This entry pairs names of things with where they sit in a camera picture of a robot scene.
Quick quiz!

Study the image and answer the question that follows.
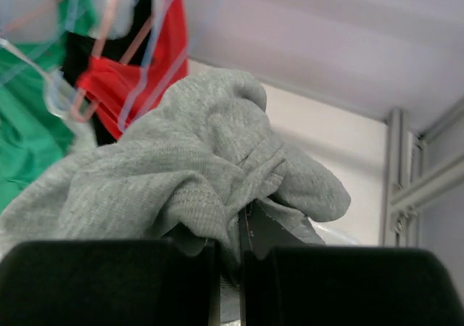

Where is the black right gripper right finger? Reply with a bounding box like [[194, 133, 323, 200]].
[[239, 203, 463, 326]]

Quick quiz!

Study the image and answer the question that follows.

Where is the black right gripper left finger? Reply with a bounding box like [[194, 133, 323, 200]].
[[1, 239, 220, 325]]

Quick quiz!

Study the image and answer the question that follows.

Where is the grey tank top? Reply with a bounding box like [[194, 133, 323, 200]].
[[0, 69, 352, 269]]

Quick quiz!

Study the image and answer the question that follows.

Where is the pink hanger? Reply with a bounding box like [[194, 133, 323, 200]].
[[1, 0, 64, 35], [70, 0, 153, 122]]

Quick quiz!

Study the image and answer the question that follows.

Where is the red tank top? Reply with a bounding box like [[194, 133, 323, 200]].
[[70, 0, 188, 138]]

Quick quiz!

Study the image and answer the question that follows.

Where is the black tank top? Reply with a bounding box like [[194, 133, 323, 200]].
[[61, 0, 152, 146]]

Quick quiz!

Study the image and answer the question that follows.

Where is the green tank top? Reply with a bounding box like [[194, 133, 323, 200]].
[[0, 0, 101, 214]]

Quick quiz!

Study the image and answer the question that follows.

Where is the white tank top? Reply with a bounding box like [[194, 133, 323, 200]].
[[89, 0, 135, 40]]

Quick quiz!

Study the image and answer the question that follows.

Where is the white plastic basket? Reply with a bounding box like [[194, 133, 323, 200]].
[[312, 222, 361, 246]]

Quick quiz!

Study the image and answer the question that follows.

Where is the aluminium frame structure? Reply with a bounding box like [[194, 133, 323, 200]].
[[379, 99, 463, 247]]

